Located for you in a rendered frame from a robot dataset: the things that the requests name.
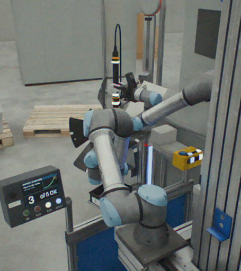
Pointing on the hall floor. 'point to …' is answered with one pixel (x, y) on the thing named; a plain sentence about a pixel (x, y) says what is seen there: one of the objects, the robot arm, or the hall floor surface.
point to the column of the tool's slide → (149, 46)
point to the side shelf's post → (163, 172)
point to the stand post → (142, 160)
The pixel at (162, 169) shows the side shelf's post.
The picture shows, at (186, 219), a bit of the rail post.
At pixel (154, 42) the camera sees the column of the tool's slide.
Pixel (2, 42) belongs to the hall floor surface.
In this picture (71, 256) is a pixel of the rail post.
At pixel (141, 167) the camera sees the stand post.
